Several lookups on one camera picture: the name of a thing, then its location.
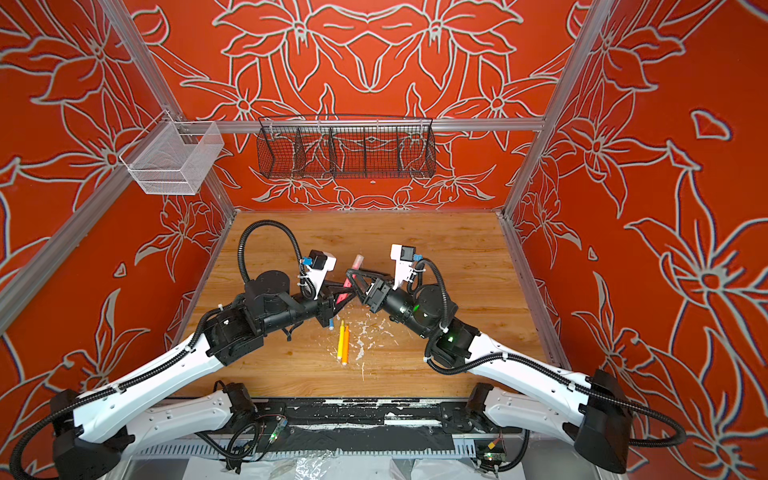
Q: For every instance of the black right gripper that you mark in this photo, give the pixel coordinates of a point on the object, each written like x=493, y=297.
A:
x=379, y=292

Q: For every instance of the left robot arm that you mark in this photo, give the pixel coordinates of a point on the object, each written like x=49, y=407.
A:
x=96, y=430

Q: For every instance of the aluminium frame rail back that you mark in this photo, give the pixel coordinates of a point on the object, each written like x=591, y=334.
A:
x=440, y=125

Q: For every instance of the white mesh basket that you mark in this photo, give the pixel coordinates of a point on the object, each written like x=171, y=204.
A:
x=169, y=160

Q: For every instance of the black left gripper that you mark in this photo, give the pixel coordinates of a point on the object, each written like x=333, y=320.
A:
x=327, y=302

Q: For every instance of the yellow marker pen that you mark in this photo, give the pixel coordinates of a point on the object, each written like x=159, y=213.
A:
x=341, y=341

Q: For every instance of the black wire basket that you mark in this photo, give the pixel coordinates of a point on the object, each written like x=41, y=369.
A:
x=346, y=153

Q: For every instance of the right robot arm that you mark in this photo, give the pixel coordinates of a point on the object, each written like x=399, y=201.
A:
x=591, y=412

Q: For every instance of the aluminium frame rail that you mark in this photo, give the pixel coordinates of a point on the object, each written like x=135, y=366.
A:
x=440, y=125
x=583, y=44
x=83, y=248

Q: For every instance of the pink marker pen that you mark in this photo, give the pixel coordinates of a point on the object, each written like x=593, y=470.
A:
x=357, y=263

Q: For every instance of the orange marker pen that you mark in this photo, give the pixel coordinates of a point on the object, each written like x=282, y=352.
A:
x=346, y=345

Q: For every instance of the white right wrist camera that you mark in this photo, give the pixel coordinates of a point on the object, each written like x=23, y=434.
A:
x=404, y=257

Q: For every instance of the aluminium frame rail left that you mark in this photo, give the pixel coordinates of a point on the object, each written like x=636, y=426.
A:
x=83, y=248

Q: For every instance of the aluminium frame rail right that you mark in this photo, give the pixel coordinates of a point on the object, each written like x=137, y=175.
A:
x=583, y=44

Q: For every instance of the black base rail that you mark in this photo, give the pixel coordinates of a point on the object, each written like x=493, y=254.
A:
x=410, y=428

